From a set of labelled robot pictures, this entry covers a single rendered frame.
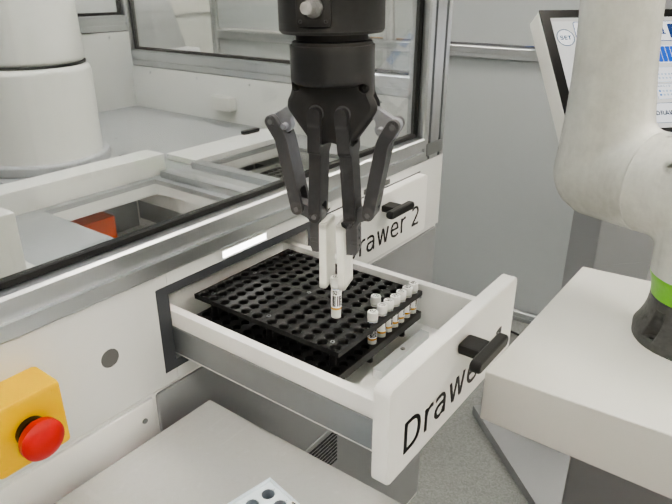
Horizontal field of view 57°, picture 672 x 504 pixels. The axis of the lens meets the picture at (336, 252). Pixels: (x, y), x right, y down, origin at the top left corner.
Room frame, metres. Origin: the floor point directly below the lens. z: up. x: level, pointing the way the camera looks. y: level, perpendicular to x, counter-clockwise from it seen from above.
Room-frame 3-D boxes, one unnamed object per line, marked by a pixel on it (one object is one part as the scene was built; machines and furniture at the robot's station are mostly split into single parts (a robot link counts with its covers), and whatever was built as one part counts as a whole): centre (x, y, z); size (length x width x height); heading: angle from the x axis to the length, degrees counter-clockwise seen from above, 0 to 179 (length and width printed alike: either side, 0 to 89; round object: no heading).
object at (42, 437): (0.44, 0.27, 0.88); 0.04 x 0.03 x 0.04; 143
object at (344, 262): (0.56, -0.01, 1.01); 0.03 x 0.01 x 0.07; 162
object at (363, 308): (0.68, 0.03, 0.87); 0.22 x 0.18 x 0.06; 53
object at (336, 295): (0.56, 0.00, 0.96); 0.01 x 0.01 x 0.05
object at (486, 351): (0.54, -0.15, 0.91); 0.07 x 0.04 x 0.01; 143
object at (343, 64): (0.57, 0.00, 1.16); 0.08 x 0.07 x 0.09; 72
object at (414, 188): (0.99, -0.08, 0.87); 0.29 x 0.02 x 0.11; 143
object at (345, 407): (0.69, 0.04, 0.86); 0.40 x 0.26 x 0.06; 53
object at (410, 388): (0.56, -0.13, 0.87); 0.29 x 0.02 x 0.11; 143
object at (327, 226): (0.57, 0.01, 1.01); 0.03 x 0.01 x 0.07; 162
